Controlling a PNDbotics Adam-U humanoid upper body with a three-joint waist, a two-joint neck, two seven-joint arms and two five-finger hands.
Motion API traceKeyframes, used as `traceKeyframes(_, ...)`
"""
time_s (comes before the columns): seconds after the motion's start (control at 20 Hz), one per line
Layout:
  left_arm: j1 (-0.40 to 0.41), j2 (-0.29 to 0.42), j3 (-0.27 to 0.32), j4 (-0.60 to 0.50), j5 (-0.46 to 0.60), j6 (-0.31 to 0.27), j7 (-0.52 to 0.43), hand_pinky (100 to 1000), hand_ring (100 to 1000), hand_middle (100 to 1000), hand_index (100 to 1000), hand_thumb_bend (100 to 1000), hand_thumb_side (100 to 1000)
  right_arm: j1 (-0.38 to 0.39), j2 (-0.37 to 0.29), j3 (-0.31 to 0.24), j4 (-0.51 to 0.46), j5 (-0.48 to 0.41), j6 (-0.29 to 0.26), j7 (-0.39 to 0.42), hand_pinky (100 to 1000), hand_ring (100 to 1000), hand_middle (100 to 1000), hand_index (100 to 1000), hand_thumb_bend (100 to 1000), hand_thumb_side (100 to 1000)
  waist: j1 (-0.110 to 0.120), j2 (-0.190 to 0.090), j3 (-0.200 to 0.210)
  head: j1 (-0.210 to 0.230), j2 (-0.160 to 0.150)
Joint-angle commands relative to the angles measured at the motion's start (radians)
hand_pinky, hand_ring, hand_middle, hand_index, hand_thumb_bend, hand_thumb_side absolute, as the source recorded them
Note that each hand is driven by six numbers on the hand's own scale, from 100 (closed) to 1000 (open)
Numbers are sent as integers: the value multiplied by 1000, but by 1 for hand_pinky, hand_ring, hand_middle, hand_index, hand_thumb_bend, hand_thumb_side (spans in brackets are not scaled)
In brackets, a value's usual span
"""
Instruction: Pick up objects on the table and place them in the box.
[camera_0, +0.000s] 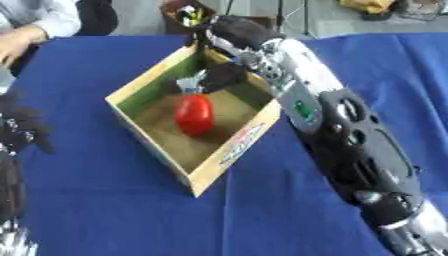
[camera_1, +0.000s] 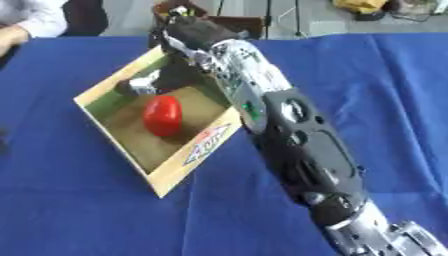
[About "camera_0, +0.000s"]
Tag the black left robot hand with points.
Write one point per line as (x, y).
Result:
(20, 128)

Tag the person's hand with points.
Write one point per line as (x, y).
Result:
(14, 43)

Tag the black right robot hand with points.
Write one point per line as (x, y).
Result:
(242, 31)

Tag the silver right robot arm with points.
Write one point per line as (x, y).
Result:
(356, 140)

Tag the cardboard box with green inside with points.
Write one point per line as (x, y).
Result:
(175, 146)

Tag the person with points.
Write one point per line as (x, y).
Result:
(46, 13)

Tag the black tripod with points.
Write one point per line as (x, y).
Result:
(291, 16)

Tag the brown holder with pens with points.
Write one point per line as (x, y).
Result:
(188, 13)

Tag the red toy pepper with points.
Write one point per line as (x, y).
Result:
(194, 115)

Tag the yellow bag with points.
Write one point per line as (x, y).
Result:
(367, 5)

